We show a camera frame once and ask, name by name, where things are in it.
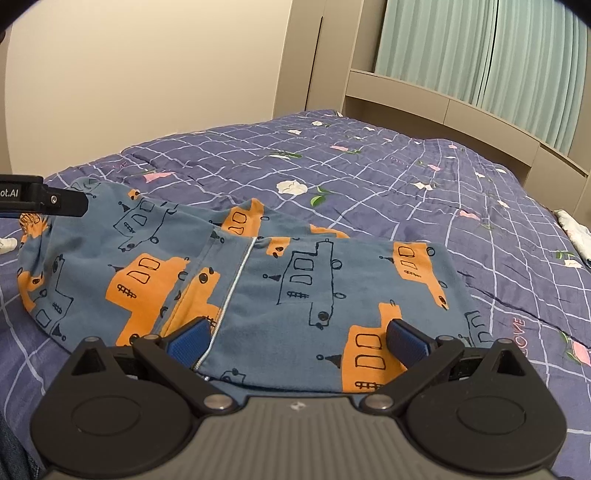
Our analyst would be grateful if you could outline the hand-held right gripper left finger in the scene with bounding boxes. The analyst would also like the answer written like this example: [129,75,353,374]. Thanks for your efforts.
[68,316,234,414]

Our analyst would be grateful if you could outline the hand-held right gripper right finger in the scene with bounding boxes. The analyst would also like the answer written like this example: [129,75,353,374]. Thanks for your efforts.
[360,318,533,414]

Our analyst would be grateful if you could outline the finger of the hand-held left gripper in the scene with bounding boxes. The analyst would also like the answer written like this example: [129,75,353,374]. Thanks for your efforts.
[39,186,90,217]

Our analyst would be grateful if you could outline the blue pants with orange cars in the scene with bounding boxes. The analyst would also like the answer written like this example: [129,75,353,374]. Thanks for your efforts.
[16,178,498,396]

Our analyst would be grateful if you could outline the purple checked floral blanket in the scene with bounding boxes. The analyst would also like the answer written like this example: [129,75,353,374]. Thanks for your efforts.
[0,108,591,480]

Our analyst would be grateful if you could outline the light blue white cloth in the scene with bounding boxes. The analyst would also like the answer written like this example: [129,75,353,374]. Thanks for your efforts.
[554,209,591,269]

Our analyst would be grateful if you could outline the beige headboard cabinet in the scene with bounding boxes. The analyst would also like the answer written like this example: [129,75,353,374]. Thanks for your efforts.
[342,68,591,219]

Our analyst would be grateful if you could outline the beige wardrobe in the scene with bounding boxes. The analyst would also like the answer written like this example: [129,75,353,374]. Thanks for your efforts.
[272,0,389,119]

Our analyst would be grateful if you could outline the light green curtain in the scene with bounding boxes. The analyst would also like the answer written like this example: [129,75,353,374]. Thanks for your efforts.
[488,0,588,157]
[374,0,498,114]

